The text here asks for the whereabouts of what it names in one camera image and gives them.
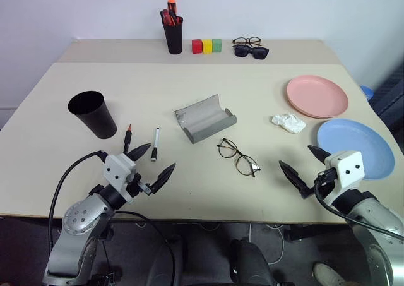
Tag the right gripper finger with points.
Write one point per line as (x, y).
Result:
(292, 175)
(318, 153)

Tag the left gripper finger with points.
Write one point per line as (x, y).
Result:
(164, 177)
(140, 151)

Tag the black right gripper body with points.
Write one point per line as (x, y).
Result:
(311, 189)

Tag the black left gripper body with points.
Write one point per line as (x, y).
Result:
(139, 185)

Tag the blue plastic plate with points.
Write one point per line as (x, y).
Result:
(363, 140)

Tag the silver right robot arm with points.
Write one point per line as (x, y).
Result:
(375, 223)

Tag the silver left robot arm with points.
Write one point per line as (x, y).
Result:
(79, 218)

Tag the white marker black cap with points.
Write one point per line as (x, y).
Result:
(155, 144)

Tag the black pen orange tip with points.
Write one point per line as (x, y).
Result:
(127, 137)

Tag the white crumpled tissue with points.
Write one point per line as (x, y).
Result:
(288, 122)

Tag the empty black plastic cup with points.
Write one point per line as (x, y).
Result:
(94, 117)

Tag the pink plastic plate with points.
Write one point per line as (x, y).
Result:
(317, 95)

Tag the tortoiseshell round glasses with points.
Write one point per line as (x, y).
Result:
(224, 151)

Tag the grey open glasses case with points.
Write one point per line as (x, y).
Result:
(205, 122)

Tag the blue round container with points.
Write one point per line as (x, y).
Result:
(367, 91)

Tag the dark rounded shape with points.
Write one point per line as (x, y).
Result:
(252, 264)
(164, 264)

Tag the grey white shoe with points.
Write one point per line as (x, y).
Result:
(329, 275)

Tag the dark ribbed object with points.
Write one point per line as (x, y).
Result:
(389, 93)

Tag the black pen holder cup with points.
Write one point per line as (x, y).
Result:
(173, 39)

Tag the black sunglasses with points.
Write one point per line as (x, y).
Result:
(259, 53)

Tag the red wooden block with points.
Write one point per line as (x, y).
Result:
(197, 46)

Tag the yellow wooden block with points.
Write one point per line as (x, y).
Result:
(207, 46)

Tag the green wooden block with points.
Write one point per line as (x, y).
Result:
(217, 45)

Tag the tortoiseshell square glasses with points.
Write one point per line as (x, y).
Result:
(252, 38)

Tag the red black pen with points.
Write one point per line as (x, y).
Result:
(178, 20)

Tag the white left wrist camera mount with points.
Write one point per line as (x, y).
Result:
(117, 169)

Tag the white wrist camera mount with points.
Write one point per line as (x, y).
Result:
(348, 167)
(117, 169)

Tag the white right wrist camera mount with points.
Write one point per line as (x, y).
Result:
(348, 167)

